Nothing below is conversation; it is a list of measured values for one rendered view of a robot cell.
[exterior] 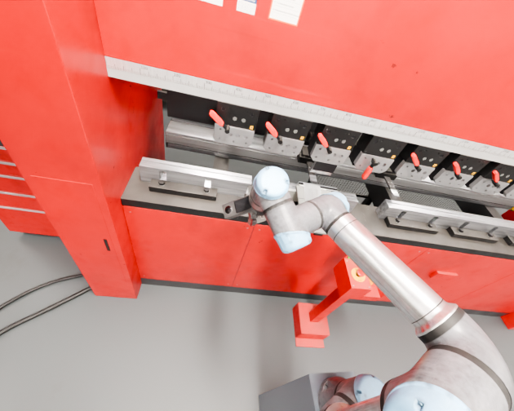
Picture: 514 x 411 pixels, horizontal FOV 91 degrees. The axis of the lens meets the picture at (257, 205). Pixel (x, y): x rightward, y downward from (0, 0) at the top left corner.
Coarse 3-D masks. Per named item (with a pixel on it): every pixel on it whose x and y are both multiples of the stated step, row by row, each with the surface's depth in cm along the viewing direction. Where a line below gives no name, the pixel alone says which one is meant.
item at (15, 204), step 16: (0, 160) 124; (0, 176) 131; (16, 176) 132; (0, 192) 140; (16, 192) 141; (32, 192) 141; (0, 208) 151; (16, 208) 151; (32, 208) 151; (16, 224) 163; (32, 224) 163; (48, 224) 163
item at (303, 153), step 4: (304, 148) 136; (300, 152) 135; (304, 152) 134; (300, 156) 133; (304, 156) 133; (308, 156) 133; (300, 160) 134; (304, 160) 134; (308, 160) 134; (308, 164) 133; (308, 168) 131; (308, 172) 129; (312, 172) 129; (312, 176) 127; (312, 180) 125; (316, 180) 126
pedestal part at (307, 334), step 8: (296, 304) 178; (304, 304) 176; (312, 304) 178; (296, 312) 176; (304, 312) 173; (296, 320) 174; (304, 320) 169; (296, 328) 172; (304, 328) 166; (312, 328) 167; (320, 328) 168; (328, 328) 170; (296, 336) 170; (304, 336) 168; (312, 336) 168; (320, 336) 168; (296, 344) 169; (304, 344) 170; (312, 344) 171; (320, 344) 172
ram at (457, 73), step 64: (128, 0) 67; (192, 0) 67; (320, 0) 67; (384, 0) 67; (448, 0) 67; (512, 0) 67; (192, 64) 79; (256, 64) 79; (320, 64) 79; (384, 64) 79; (448, 64) 79; (512, 64) 79; (448, 128) 95; (512, 128) 96
